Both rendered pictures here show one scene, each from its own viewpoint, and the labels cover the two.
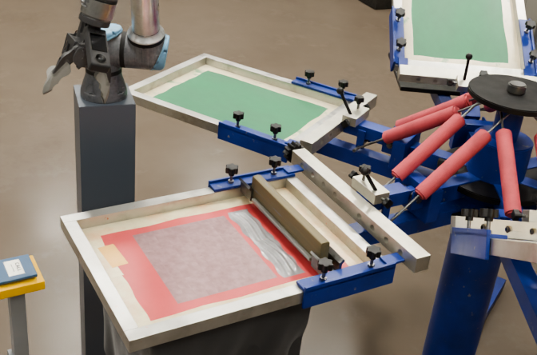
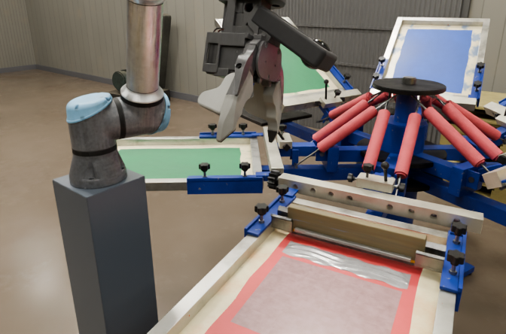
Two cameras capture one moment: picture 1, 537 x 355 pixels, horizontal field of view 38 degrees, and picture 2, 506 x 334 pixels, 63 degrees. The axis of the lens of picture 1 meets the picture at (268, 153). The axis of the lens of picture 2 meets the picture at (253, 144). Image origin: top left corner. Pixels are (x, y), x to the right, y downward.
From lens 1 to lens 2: 151 cm
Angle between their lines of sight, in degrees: 29
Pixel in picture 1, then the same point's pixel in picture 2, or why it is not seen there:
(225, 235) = (309, 274)
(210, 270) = (348, 318)
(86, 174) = (105, 276)
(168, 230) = (257, 296)
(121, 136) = (135, 217)
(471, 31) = (298, 72)
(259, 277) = (391, 301)
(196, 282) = not seen: outside the picture
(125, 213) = (202, 299)
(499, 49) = (319, 80)
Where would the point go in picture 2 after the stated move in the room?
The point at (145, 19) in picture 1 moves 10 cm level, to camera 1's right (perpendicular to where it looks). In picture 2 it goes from (151, 71) to (188, 68)
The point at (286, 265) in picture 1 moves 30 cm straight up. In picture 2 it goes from (394, 276) to (407, 174)
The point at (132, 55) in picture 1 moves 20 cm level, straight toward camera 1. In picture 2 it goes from (135, 119) to (174, 137)
